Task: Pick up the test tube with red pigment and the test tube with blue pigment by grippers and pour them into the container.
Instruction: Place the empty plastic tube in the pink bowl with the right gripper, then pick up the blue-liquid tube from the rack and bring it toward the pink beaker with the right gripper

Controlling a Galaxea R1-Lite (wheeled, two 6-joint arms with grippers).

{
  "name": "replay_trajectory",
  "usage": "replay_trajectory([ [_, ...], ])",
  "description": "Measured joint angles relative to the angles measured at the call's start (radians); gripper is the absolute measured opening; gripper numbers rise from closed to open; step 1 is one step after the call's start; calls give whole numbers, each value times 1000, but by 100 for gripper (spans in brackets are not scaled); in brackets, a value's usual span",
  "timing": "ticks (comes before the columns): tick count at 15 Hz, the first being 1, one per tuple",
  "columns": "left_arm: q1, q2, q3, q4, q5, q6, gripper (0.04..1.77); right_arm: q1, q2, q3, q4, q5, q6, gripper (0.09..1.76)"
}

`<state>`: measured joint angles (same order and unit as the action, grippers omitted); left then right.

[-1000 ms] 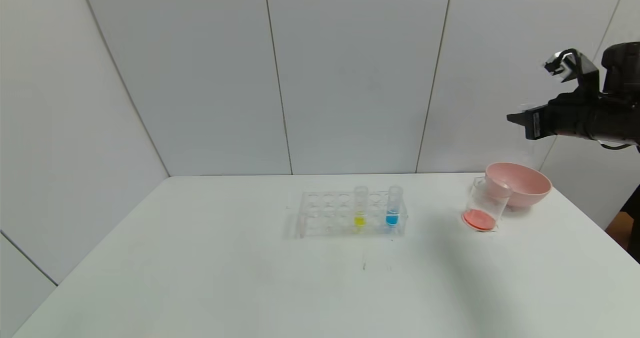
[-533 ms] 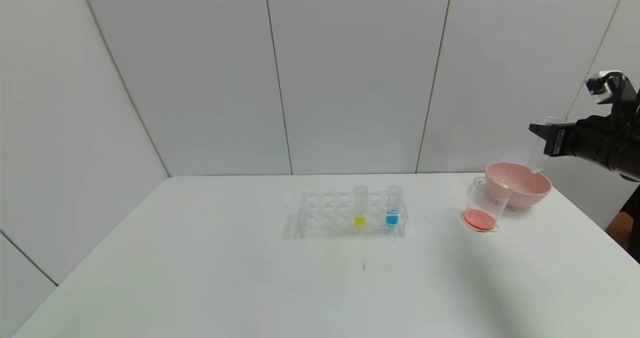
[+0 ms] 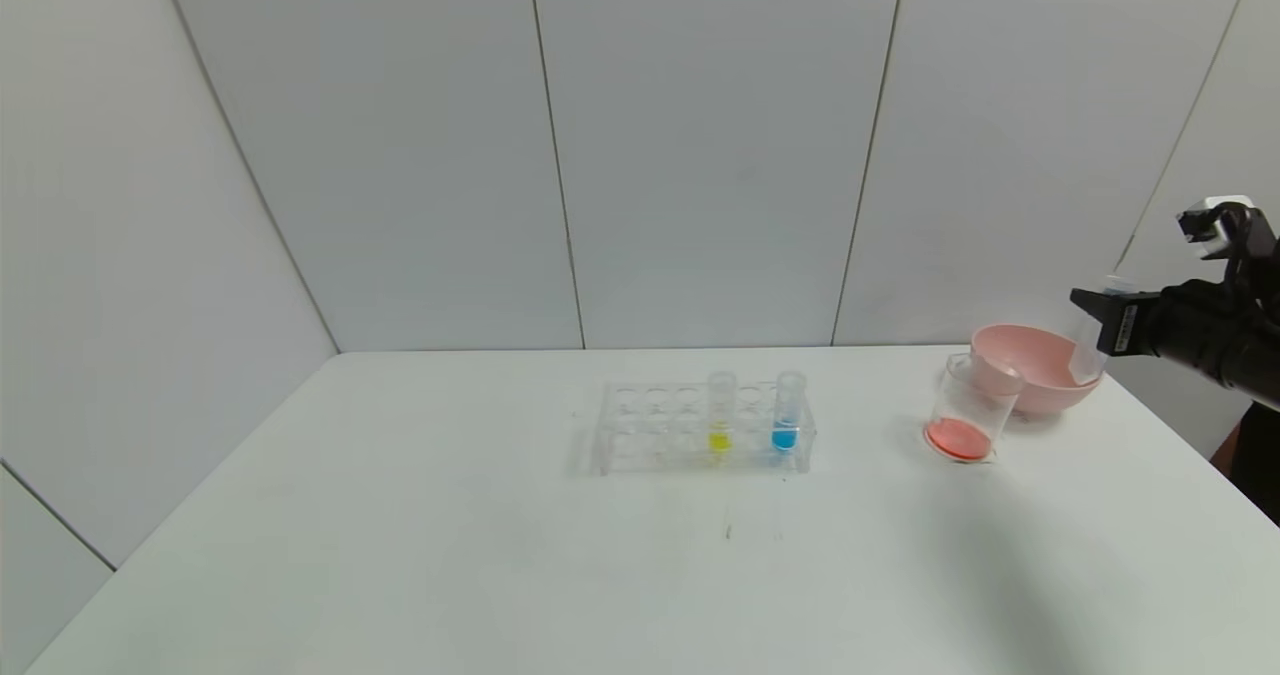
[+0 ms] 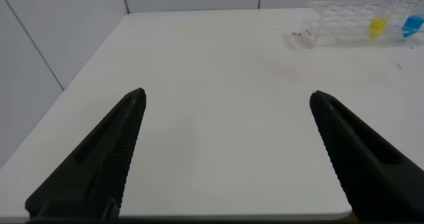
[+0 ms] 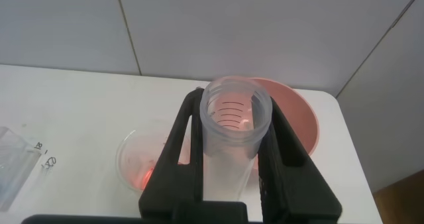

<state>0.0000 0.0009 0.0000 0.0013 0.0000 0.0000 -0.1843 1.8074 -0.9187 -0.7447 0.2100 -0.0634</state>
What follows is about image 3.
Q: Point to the yellow liquid test tube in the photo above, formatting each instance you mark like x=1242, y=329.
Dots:
x=720, y=439

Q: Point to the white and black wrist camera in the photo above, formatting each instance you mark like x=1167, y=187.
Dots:
x=1215, y=225

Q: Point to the pink plastic bowl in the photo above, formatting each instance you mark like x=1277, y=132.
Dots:
x=1040, y=370

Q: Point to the clear acrylic test tube rack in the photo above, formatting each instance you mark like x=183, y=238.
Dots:
x=650, y=435

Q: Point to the clear glass beaker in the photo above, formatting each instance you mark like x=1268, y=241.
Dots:
x=962, y=435

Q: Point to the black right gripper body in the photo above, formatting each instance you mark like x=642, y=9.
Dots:
x=1122, y=328

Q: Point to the clear plastic test tube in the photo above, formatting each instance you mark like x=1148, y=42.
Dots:
x=1088, y=365
x=785, y=438

